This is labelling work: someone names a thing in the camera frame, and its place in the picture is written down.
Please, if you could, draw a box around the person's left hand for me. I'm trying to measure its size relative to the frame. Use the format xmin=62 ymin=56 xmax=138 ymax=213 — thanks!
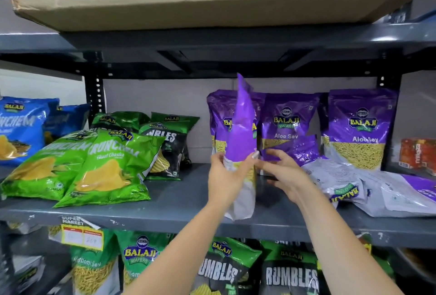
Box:
xmin=208 ymin=150 xmax=260 ymax=209

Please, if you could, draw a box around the person's right hand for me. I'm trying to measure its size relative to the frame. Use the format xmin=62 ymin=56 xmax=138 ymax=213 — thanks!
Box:
xmin=255 ymin=148 xmax=318 ymax=205

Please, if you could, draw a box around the purple sev packet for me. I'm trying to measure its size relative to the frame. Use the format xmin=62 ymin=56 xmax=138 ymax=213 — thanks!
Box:
xmin=223 ymin=73 xmax=260 ymax=221

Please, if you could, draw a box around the person's right forearm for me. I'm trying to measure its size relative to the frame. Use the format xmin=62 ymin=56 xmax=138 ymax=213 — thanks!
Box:
xmin=296 ymin=186 xmax=405 ymax=295

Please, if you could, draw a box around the person's left forearm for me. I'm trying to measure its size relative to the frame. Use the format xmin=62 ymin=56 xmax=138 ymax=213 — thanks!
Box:
xmin=122 ymin=199 xmax=236 ymax=295

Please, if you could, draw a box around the grey metal shelf rack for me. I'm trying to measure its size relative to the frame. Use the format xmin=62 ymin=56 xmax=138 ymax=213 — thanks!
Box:
xmin=0 ymin=9 xmax=436 ymax=295

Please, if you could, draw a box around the dark green black chip packet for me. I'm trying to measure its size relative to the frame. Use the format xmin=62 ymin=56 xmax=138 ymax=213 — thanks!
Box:
xmin=89 ymin=111 xmax=151 ymax=134
xmin=139 ymin=123 xmax=190 ymax=181
xmin=150 ymin=112 xmax=200 ymax=170
xmin=190 ymin=236 xmax=262 ymax=295
xmin=260 ymin=240 xmax=321 ymax=295

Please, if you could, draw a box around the row of purple snack packets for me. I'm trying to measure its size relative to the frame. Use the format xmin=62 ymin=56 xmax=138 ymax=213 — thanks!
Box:
xmin=206 ymin=88 xmax=436 ymax=219

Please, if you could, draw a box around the green sev packet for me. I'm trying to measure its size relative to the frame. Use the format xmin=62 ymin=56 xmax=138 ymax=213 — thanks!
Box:
xmin=69 ymin=229 xmax=120 ymax=295
xmin=115 ymin=230 xmax=172 ymax=287

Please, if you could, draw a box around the light green chip packet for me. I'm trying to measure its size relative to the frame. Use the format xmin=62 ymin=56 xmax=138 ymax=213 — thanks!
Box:
xmin=54 ymin=131 xmax=166 ymax=209
xmin=0 ymin=129 xmax=99 ymax=202

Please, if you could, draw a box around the red snack packet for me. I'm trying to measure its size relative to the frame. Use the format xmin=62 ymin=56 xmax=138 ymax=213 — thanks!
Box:
xmin=398 ymin=138 xmax=436 ymax=176

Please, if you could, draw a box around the yellow price label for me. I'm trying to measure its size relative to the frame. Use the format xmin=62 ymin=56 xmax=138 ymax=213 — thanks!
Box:
xmin=61 ymin=216 xmax=105 ymax=252

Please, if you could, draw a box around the blue chip packet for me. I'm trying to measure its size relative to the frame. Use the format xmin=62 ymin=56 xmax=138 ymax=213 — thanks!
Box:
xmin=42 ymin=103 xmax=91 ymax=144
xmin=0 ymin=96 xmax=60 ymax=166

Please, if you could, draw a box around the white clear packet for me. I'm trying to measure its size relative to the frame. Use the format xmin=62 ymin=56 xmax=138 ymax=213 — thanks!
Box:
xmin=6 ymin=221 xmax=46 ymax=285

